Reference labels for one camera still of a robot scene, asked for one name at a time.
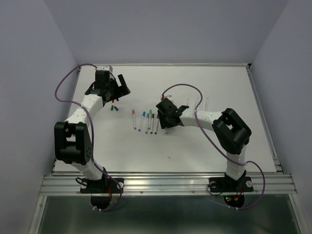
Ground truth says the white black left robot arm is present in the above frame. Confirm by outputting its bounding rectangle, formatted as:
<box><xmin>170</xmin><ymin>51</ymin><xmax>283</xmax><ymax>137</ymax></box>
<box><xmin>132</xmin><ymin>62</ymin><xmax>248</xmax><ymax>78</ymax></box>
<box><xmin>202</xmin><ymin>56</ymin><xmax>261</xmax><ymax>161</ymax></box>
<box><xmin>54</xmin><ymin>66</ymin><xmax>130</xmax><ymax>192</ymax></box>

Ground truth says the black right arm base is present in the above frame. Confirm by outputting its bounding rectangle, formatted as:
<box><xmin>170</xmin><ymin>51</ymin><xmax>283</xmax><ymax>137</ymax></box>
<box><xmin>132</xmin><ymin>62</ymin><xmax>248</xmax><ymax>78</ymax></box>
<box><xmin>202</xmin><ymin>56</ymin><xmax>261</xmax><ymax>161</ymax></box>
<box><xmin>206</xmin><ymin>176</ymin><xmax>254</xmax><ymax>208</ymax></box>

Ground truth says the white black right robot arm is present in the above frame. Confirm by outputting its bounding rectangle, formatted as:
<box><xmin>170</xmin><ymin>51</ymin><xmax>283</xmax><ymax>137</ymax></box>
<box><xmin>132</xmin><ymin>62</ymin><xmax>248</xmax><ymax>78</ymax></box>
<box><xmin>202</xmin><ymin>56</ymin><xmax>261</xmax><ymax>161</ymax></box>
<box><xmin>156</xmin><ymin>98</ymin><xmax>252</xmax><ymax>190</ymax></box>

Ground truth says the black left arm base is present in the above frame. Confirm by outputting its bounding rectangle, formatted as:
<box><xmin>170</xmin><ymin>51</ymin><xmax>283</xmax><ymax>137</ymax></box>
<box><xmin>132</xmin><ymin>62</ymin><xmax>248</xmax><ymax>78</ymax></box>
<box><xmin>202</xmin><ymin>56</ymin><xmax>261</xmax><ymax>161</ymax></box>
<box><xmin>75</xmin><ymin>175</ymin><xmax>124</xmax><ymax>212</ymax></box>

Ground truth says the dark green capped marker pen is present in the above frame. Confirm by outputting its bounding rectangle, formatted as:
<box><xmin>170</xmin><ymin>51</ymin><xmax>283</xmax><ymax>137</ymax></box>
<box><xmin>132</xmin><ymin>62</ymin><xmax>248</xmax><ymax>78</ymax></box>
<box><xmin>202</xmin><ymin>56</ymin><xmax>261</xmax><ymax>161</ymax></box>
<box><xmin>150</xmin><ymin>113</ymin><xmax>155</xmax><ymax>134</ymax></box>

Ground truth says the brown capped marker pen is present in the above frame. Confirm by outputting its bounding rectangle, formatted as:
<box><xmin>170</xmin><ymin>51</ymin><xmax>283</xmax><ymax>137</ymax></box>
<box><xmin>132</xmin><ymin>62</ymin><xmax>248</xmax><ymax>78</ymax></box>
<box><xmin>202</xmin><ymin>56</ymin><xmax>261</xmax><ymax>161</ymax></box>
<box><xmin>154</xmin><ymin>115</ymin><xmax>159</xmax><ymax>135</ymax></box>

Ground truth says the light green capped marker pen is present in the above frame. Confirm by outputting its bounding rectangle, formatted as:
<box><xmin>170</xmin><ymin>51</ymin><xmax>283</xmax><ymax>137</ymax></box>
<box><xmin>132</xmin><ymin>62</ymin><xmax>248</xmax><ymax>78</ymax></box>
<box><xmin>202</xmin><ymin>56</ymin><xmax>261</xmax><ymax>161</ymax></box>
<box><xmin>148</xmin><ymin>109</ymin><xmax>153</xmax><ymax>130</ymax></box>

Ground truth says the grey capped marker pen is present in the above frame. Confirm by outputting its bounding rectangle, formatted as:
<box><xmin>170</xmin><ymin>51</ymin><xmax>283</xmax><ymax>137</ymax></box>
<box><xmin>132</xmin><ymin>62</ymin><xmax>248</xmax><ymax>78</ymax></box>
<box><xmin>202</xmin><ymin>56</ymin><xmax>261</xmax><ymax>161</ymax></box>
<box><xmin>145</xmin><ymin>113</ymin><xmax>150</xmax><ymax>134</ymax></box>

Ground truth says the pink capped marker pen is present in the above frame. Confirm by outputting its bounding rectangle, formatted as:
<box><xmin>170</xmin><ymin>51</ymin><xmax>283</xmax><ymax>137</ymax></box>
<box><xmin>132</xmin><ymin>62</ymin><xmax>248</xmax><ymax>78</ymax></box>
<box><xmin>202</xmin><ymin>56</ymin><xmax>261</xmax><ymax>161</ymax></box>
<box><xmin>132</xmin><ymin>109</ymin><xmax>137</xmax><ymax>130</ymax></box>

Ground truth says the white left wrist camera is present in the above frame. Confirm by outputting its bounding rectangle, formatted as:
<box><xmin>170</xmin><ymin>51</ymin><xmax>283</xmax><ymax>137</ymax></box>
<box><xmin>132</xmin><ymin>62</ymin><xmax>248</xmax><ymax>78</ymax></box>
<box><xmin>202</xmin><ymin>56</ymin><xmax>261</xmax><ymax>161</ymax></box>
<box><xmin>96</xmin><ymin>65</ymin><xmax>113</xmax><ymax>73</ymax></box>

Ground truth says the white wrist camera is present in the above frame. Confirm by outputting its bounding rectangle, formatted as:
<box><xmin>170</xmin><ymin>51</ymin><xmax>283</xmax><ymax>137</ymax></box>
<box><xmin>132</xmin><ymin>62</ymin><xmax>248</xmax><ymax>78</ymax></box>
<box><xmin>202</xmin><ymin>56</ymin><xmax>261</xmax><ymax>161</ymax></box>
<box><xmin>96</xmin><ymin>65</ymin><xmax>113</xmax><ymax>73</ymax></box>
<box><xmin>161</xmin><ymin>95</ymin><xmax>174</xmax><ymax>103</ymax></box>

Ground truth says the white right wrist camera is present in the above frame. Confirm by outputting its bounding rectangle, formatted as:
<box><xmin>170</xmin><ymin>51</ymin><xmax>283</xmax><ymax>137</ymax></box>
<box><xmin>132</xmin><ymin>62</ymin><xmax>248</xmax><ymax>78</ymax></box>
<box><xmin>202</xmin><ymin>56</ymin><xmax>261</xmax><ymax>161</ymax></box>
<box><xmin>161</xmin><ymin>95</ymin><xmax>174</xmax><ymax>103</ymax></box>

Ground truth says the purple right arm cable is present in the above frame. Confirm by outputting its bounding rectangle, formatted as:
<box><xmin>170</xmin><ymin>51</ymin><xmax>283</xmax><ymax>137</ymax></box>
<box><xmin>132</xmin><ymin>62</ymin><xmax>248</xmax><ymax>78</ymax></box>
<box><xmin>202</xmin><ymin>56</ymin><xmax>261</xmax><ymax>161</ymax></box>
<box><xmin>162</xmin><ymin>84</ymin><xmax>266</xmax><ymax>212</ymax></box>

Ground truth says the aluminium rail frame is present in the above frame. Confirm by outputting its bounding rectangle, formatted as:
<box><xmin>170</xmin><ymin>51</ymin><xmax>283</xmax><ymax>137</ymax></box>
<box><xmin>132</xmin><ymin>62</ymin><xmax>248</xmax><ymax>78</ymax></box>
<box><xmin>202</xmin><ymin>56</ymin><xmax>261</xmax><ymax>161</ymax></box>
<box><xmin>30</xmin><ymin>63</ymin><xmax>310</xmax><ymax>234</ymax></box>

